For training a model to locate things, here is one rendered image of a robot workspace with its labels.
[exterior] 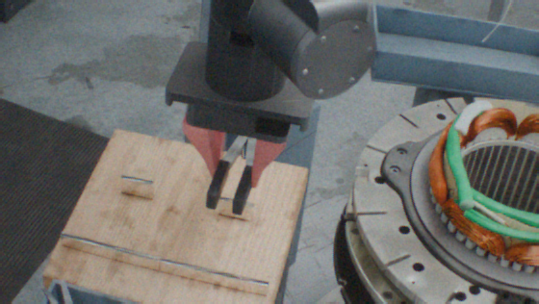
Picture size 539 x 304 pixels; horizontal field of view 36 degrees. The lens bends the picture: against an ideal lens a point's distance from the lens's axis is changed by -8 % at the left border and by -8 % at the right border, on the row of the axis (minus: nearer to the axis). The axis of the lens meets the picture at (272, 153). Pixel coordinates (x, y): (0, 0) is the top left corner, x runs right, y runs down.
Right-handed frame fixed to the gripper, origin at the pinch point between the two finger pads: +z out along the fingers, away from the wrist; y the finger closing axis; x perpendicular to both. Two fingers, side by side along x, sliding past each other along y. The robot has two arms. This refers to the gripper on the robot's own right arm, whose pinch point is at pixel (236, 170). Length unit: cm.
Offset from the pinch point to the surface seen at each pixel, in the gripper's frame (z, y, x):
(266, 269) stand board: 8.2, 3.5, -2.2
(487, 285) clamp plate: 4.6, 21.7, -2.6
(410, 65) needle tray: 10.2, 13.5, 33.6
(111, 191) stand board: 8.4, -11.6, 2.9
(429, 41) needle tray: 12.9, 15.9, 43.8
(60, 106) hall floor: 118, -78, 136
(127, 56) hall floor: 118, -66, 166
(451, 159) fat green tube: -0.6, 16.8, 5.8
